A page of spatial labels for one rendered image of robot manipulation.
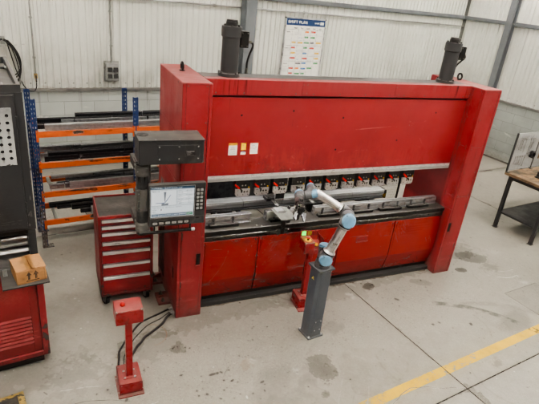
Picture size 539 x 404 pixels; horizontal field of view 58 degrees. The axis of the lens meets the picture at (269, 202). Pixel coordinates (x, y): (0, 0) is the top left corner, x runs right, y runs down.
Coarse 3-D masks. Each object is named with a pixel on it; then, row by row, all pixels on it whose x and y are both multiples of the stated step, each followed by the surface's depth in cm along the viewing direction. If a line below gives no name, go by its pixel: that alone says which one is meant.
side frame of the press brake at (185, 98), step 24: (168, 72) 422; (192, 72) 424; (168, 96) 428; (192, 96) 388; (168, 120) 436; (192, 120) 396; (168, 168) 451; (192, 168) 414; (168, 240) 475; (192, 240) 444; (168, 264) 484; (192, 264) 455; (168, 288) 493; (192, 288) 466; (192, 312) 480
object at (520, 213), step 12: (528, 132) 711; (516, 144) 704; (528, 144) 721; (528, 156) 735; (516, 168) 731; (528, 168) 749; (516, 180) 715; (528, 180) 695; (504, 192) 734; (504, 204) 740; (528, 204) 780; (516, 216) 729; (528, 216) 734
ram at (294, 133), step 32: (224, 96) 423; (256, 96) 437; (288, 96) 451; (320, 96) 467; (224, 128) 433; (256, 128) 445; (288, 128) 459; (320, 128) 473; (352, 128) 489; (384, 128) 505; (416, 128) 522; (448, 128) 541; (224, 160) 446; (256, 160) 460; (288, 160) 474; (320, 160) 489; (352, 160) 506; (384, 160) 523; (416, 160) 542; (448, 160) 562
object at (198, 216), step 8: (152, 184) 367; (160, 184) 369; (168, 184) 371; (176, 184) 373; (184, 184) 376; (192, 184) 378; (200, 184) 381; (200, 192) 384; (200, 200) 387; (200, 208) 389; (168, 216) 382; (176, 216) 385; (184, 216) 388; (192, 216) 390; (200, 216) 393; (152, 224) 379; (160, 224) 382; (168, 224) 385
